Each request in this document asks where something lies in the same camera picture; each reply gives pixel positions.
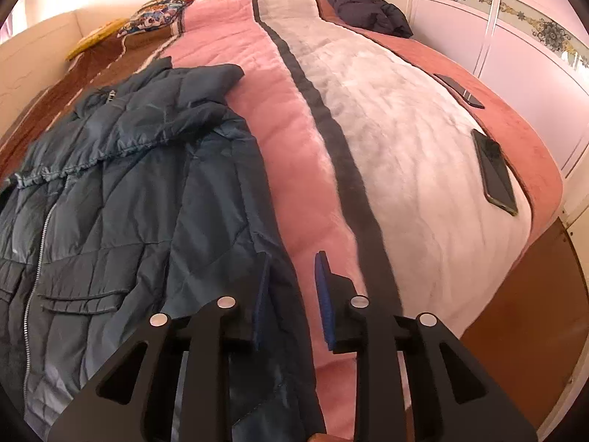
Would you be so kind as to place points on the yellow pillow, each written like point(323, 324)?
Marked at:
point(92, 41)

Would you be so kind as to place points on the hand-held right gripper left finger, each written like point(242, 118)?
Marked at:
point(261, 306)

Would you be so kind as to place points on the blue-grey quilted jacket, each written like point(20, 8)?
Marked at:
point(138, 193)

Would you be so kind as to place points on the white headboard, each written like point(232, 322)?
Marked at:
point(27, 69)

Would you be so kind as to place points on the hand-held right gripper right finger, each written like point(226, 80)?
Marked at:
point(322, 299)

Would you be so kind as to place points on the wooden bed frame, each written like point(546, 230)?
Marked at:
point(520, 331)

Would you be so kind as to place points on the white wardrobe with ornament strip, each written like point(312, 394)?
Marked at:
point(506, 78)

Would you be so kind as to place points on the colourful patterned pillow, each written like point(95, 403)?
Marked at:
point(156, 11)

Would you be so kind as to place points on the black smartphone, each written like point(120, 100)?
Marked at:
point(497, 175)
point(460, 91)

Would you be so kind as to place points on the dark navy jacket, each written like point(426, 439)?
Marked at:
point(354, 4)

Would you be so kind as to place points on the striped plush blanket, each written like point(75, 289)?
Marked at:
point(391, 147)

